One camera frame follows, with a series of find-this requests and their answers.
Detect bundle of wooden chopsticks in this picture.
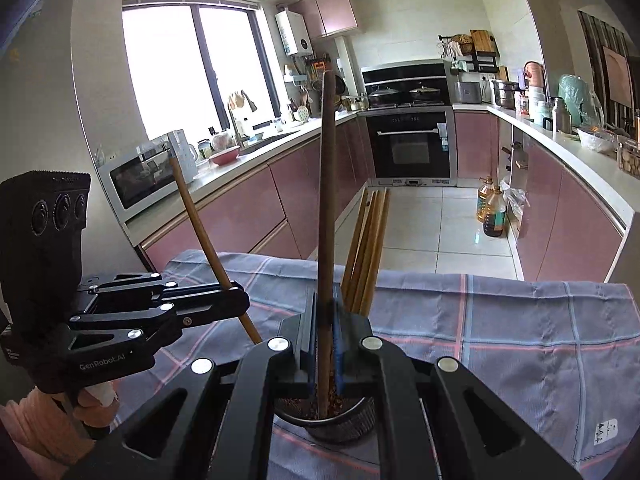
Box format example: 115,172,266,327
341,187,392,318

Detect teal kitchen appliance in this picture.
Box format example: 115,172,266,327
557,74,603,131

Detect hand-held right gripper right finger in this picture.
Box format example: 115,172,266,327
332,297,583,480

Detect pink bowl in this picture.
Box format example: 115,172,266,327
209,145,242,167

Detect kitchen window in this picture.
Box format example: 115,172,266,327
121,2,281,141

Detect crumpled plastic bag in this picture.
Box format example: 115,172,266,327
500,180,528,238

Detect pink kettle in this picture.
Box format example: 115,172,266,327
524,61,546,92

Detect silver countertop appliance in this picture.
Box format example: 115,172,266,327
454,81,482,104

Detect pink wall cabinet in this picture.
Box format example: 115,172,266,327
289,0,359,39

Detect grey plaid tablecloth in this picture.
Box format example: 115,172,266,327
120,249,636,480

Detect dark cooking oil bottle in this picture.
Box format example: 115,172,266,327
482,184,506,238

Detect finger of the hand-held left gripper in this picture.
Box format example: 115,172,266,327
67,293,251,358
77,271,248,312

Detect steel thermos bottle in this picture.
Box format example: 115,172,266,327
550,97,572,133

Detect black mesh utensil holder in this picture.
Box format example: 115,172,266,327
272,392,379,446

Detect black wall rack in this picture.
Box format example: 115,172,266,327
439,30,501,77

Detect white microwave oven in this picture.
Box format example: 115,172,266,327
96,142,176,223

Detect clear snack jar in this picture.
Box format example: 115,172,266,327
617,135,640,178

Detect pink wall picture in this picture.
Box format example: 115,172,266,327
602,46,635,108

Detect white plastic jug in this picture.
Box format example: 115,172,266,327
167,130,198,183

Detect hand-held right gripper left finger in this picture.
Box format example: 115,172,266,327
62,290,323,480

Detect black built-in oven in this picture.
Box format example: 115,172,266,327
364,107,457,186

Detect pink base cabinets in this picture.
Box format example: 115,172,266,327
137,115,368,271
452,110,626,283

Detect red-tipped wooden chopstick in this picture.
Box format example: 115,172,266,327
316,71,337,418
169,155,263,346

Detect black range hood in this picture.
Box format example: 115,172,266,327
361,61,448,98

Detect stainless steel pot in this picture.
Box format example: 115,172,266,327
491,79,520,109

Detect yellow cooking oil bottle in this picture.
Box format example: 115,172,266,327
476,176,496,223

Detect white water heater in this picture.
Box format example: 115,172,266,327
275,10,314,57

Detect person's left hand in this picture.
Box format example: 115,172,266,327
71,381,121,441

